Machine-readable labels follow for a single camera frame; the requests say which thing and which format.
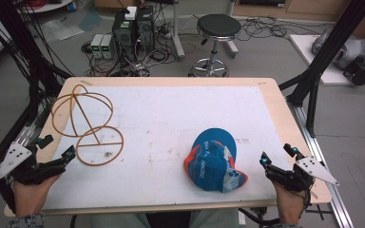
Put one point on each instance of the person's right hand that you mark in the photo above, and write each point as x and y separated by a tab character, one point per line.
288	202

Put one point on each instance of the grey robot head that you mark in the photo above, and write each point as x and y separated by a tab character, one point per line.
351	50

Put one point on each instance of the blue and orange cap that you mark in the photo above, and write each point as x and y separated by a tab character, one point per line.
214	164

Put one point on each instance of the wooden hoop hat stand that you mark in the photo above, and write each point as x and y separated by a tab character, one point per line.
90	128

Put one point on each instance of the white floor board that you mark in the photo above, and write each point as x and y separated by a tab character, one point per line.
304	50

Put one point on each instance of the white desk leg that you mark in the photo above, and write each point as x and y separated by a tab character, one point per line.
178	34

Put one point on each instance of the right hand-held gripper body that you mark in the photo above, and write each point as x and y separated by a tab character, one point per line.
297	177

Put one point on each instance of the aluminium rail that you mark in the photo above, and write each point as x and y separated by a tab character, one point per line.
25	136
320	148

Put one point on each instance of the clear plastic sheet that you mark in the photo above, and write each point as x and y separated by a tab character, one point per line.
60	30

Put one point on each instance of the black metal frame post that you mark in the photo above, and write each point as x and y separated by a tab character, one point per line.
332	53
22	57

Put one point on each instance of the blue tape roll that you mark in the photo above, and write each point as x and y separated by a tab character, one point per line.
72	7

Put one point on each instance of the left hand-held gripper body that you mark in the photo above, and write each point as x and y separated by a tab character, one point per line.
28	171

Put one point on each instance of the black round stool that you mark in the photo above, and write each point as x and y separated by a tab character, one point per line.
218	27

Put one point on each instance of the white table mat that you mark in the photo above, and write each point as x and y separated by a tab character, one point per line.
158	126

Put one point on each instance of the black computer tower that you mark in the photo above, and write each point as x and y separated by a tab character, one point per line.
145	27
124	34

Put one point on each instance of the white box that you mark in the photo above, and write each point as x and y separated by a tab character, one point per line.
130	13

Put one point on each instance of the grey power supply unit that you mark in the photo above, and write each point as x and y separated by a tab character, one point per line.
107	47
96	46

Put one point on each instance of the person's left hand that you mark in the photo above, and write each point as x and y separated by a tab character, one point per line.
31	196

